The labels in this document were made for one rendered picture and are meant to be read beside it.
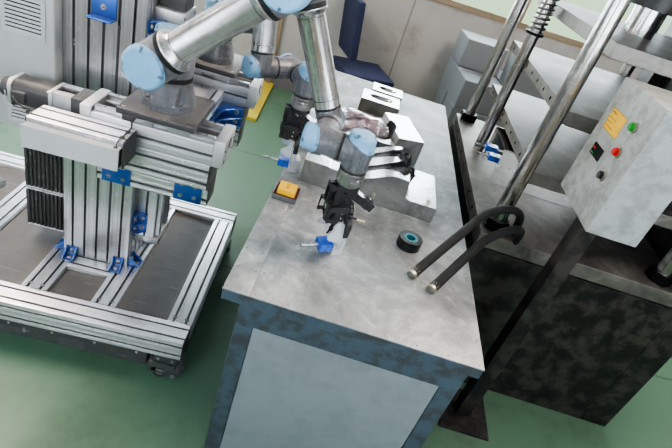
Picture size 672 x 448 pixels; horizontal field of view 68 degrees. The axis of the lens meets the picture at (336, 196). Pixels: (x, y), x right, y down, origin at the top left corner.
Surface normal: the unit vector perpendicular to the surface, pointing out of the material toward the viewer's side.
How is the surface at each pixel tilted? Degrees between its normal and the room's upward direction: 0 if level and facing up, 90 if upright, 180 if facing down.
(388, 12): 90
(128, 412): 0
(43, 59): 90
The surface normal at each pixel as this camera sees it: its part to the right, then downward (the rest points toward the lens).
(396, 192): -0.14, 0.49
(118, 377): 0.28, -0.81
